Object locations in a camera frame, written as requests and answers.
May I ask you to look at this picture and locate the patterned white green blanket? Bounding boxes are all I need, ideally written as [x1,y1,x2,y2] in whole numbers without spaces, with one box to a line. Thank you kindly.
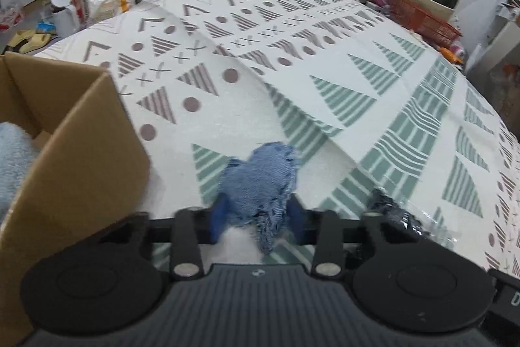
[43,0,519,276]

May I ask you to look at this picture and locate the yellow slippers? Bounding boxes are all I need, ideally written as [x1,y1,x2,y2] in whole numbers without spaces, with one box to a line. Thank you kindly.
[4,30,52,55]

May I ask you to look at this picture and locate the brown cardboard box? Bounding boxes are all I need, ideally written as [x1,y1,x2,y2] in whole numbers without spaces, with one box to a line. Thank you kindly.
[1,53,150,346]

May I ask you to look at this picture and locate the orange plastic basket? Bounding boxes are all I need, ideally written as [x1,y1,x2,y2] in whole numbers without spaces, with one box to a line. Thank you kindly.
[390,0,462,47]

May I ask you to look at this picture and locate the grey pink plush slipper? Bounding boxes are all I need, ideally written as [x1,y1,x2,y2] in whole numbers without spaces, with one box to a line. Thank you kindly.
[0,122,39,221]

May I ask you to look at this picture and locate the light blue denim patch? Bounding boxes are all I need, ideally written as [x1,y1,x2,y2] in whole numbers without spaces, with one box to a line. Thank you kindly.
[219,142,299,255]

